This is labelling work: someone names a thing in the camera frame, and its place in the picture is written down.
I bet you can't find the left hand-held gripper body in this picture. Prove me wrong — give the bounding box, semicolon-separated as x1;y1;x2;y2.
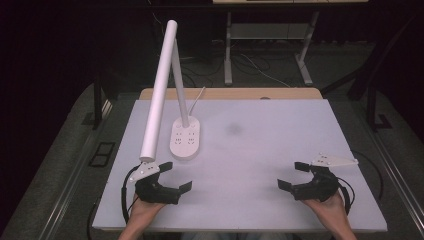
129;161;181;205

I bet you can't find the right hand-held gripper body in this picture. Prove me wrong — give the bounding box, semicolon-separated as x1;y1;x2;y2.
292;152;360;203

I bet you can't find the person's left hand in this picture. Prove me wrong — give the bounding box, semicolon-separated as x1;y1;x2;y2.
127;194;167;228

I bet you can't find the person's right hand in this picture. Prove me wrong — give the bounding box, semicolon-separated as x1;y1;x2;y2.
300;191;348;225

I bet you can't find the white table mat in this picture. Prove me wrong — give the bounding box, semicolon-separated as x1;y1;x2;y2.
92;98;389;233

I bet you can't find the white desk lamp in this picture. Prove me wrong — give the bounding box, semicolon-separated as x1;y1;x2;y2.
139;19;202;163

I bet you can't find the black metal stand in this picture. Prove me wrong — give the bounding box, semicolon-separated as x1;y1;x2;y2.
319;14;394;132
92;71;116;131

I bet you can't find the desk with grey metal legs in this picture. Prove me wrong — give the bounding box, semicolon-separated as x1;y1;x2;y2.
212;0;370;87

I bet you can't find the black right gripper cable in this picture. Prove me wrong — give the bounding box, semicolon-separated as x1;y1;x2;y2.
336;176;354;216

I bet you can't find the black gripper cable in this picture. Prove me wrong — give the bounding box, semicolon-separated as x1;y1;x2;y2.
120;164;142;225
336;176;354;216

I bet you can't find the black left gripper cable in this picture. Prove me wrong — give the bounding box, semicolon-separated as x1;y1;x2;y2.
120;164;142;225

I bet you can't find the black floor frame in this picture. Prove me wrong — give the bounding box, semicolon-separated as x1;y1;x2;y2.
88;141;117;168

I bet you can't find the white lamp cable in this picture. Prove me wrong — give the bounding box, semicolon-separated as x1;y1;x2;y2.
188;86;207;117

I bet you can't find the white floor cable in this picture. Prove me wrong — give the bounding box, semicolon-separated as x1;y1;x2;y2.
240;53;292;88

